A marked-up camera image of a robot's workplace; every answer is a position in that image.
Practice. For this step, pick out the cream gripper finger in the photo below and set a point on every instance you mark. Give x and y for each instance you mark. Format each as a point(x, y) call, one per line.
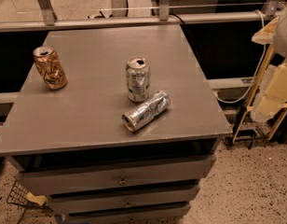
point(265, 35)
point(272, 93)

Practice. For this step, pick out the silver 7up can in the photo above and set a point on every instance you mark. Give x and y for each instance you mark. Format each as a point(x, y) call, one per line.
point(138, 79)

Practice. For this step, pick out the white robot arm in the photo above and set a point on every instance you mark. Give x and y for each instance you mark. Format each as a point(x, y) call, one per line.
point(280, 36)

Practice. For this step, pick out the crushed silver can lying down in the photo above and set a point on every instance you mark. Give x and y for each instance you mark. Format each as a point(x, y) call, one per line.
point(147, 111)

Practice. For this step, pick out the gold orange soda can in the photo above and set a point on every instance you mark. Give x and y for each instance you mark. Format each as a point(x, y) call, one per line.
point(49, 67)

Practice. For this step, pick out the top grey drawer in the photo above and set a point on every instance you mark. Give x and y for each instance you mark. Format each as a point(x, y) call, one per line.
point(117, 175)

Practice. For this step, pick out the grey drawer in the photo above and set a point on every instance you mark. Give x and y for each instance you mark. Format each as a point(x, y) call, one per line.
point(117, 175)
point(132, 215)
point(110, 199)

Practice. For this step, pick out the grey metal railing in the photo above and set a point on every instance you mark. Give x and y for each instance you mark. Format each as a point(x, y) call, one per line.
point(52, 15)

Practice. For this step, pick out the bottom grey drawer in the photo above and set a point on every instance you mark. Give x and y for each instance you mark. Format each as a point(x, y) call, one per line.
point(132, 215)

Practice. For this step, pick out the grey drawer cabinet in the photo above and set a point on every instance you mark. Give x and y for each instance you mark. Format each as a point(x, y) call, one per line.
point(80, 125)

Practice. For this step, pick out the middle grey drawer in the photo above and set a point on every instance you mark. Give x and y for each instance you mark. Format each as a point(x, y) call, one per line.
point(110, 199)

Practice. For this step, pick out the yellow metal frame cart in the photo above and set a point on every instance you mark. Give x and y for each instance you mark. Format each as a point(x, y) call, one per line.
point(238, 133)

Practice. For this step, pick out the black wire basket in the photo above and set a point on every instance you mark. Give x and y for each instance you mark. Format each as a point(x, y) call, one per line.
point(17, 196)

